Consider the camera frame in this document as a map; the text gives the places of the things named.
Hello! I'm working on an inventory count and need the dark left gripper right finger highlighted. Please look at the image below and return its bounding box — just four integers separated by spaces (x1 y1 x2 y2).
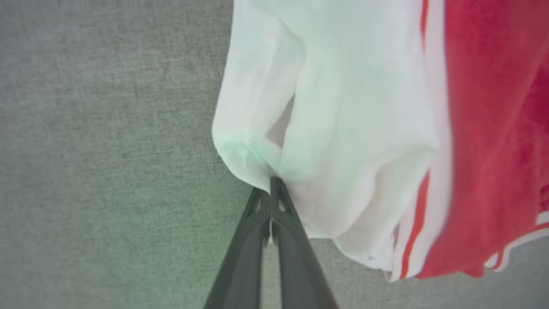
271 177 339 309

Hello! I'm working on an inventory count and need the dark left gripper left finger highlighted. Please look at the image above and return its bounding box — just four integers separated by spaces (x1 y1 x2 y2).
204 188 271 309

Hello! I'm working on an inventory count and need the red and white shirt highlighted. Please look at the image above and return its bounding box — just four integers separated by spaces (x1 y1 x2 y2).
211 0 549 282

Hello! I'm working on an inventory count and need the grey fabric sofa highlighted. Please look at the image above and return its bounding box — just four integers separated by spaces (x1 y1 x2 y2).
0 0 549 309

